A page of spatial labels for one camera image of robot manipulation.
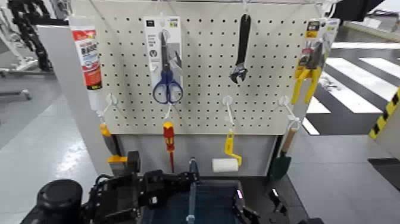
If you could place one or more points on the white metal machine frame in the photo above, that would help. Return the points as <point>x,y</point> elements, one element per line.
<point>14,47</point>

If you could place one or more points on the grey stand panel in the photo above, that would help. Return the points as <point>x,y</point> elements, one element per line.
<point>206,150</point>

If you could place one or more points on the blue scissors on card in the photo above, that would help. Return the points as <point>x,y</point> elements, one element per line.
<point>165,56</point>

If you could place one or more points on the beige background workbench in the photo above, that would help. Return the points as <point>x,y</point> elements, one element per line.
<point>372,29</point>

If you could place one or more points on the black angular background object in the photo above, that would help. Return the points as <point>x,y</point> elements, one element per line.
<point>353,9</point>

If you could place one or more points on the black floor mat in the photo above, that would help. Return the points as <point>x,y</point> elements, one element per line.
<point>387,172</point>

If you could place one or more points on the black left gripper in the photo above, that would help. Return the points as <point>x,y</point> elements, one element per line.
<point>118,197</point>

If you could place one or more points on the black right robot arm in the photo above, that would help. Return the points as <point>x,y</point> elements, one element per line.
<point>311,220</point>

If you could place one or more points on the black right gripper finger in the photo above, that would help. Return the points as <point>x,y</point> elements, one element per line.
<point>278,201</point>

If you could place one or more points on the yellow black striped barrier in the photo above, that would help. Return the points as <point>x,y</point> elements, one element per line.
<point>386,114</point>

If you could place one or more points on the black adjustable wrench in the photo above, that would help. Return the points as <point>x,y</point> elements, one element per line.
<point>243,47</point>

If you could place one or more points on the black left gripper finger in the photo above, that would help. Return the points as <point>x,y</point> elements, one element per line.
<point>241,204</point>

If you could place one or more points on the beige perforated pegboard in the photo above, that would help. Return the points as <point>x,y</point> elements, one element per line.
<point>206,78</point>

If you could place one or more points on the white pegboard hook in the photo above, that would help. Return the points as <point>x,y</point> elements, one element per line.
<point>111,99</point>
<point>168,111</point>
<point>289,111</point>
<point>229,108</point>

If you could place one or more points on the white red sealant tube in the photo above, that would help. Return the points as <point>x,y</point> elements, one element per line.
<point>89,56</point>

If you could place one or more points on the yellow pliers in package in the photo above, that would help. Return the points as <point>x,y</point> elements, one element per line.
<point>312,62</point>

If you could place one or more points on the red yellow screwdriver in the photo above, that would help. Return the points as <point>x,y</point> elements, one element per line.
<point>169,137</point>

